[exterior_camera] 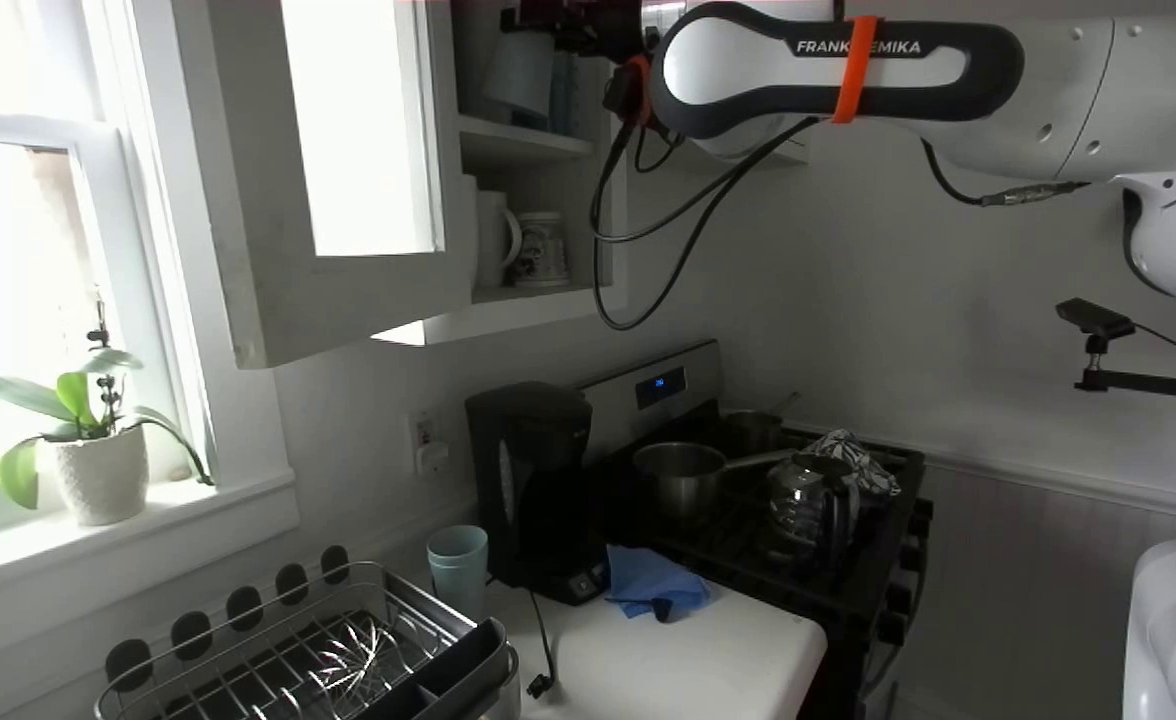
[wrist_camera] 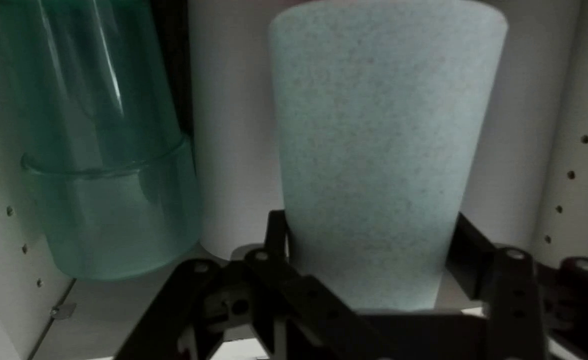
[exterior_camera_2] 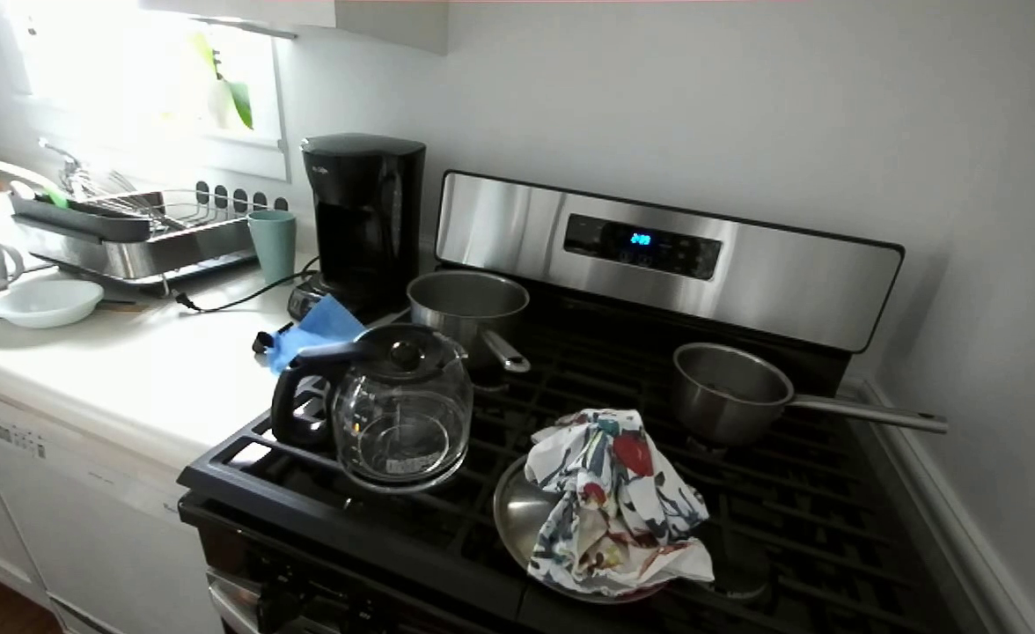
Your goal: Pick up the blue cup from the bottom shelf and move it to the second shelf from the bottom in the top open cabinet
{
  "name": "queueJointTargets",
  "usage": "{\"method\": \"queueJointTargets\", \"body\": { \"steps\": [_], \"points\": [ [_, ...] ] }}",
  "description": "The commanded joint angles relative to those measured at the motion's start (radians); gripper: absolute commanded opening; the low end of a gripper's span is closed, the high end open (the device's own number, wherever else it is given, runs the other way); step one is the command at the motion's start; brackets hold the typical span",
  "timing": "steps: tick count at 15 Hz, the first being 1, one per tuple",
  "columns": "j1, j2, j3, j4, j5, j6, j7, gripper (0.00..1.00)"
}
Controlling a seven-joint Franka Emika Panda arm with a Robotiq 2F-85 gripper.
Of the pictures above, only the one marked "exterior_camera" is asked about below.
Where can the blue cloth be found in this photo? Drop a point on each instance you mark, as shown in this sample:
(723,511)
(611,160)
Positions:
(655,582)

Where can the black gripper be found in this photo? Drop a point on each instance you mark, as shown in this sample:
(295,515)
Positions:
(572,27)

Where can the green orchid plant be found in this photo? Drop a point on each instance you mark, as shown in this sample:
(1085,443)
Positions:
(75,402)

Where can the white cabinet door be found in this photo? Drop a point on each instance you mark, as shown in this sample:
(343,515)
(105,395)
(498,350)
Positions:
(351,200)

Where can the white wall cabinet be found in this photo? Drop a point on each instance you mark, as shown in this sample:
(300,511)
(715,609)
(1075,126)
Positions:
(534,312)

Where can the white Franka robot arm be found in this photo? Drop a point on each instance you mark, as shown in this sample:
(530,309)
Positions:
(1083,95)

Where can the white wall outlet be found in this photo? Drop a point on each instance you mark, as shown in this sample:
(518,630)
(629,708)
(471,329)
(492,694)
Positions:
(424,443)

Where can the teal plastic cup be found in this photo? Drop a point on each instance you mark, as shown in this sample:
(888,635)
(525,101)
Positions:
(459,566)

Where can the white rounded machine housing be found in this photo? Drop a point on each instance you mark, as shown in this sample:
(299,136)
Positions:
(1171,627)

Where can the white plant pot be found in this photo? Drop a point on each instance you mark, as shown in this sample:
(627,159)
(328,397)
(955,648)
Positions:
(96,472)

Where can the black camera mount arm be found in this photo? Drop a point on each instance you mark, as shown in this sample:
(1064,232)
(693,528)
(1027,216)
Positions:
(1108,382)

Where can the glass kettle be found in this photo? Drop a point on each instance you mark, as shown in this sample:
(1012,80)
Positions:
(802,504)

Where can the small dark pot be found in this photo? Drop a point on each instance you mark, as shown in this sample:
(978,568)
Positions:
(753,429)

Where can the teal tumbler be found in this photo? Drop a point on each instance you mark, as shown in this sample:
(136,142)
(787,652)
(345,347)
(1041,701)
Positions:
(567,88)

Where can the printed coffee mug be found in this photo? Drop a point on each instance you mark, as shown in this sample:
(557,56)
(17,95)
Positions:
(545,248)

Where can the black stove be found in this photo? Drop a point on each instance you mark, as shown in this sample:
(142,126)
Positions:
(852,575)

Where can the pale blue speckled cup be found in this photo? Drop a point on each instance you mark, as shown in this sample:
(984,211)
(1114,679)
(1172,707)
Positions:
(522,77)

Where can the black coffee maker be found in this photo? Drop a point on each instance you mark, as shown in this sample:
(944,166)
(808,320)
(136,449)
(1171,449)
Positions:
(534,483)

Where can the white window frame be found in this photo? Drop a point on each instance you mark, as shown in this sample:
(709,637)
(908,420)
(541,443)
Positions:
(123,265)

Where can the steel cooking pot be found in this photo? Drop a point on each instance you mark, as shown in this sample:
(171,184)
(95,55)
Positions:
(678,479)

